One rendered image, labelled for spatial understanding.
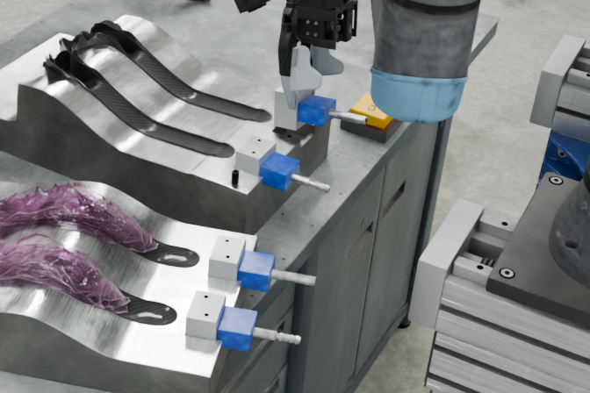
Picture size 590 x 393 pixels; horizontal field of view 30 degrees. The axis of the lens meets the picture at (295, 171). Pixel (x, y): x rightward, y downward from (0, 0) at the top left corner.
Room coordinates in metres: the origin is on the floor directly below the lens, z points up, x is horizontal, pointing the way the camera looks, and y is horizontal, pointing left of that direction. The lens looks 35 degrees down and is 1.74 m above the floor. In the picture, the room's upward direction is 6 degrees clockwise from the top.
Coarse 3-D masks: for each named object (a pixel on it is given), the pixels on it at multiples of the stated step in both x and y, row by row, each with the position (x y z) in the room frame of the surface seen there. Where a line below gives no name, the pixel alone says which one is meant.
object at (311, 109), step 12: (276, 96) 1.33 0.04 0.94; (300, 96) 1.32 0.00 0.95; (312, 96) 1.34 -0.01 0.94; (276, 108) 1.32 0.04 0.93; (288, 108) 1.32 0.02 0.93; (300, 108) 1.31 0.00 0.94; (312, 108) 1.31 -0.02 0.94; (324, 108) 1.30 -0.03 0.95; (276, 120) 1.32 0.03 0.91; (288, 120) 1.31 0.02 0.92; (300, 120) 1.31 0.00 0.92; (312, 120) 1.30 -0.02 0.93; (324, 120) 1.30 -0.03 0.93; (348, 120) 1.30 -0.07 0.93; (360, 120) 1.29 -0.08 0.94
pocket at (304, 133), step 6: (306, 126) 1.36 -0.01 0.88; (312, 126) 1.35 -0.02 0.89; (276, 132) 1.33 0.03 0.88; (282, 132) 1.35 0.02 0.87; (288, 132) 1.36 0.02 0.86; (294, 132) 1.36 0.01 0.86; (300, 132) 1.36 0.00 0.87; (306, 132) 1.36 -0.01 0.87; (312, 132) 1.35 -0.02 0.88; (294, 138) 1.35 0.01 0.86; (300, 138) 1.35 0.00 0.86; (306, 138) 1.33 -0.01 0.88; (300, 144) 1.32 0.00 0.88
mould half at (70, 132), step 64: (128, 64) 1.42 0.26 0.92; (192, 64) 1.48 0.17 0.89; (0, 128) 1.33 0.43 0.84; (64, 128) 1.28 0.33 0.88; (128, 128) 1.29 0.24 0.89; (192, 128) 1.32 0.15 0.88; (256, 128) 1.32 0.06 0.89; (320, 128) 1.37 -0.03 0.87; (128, 192) 1.24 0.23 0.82; (192, 192) 1.20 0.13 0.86; (256, 192) 1.19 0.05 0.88
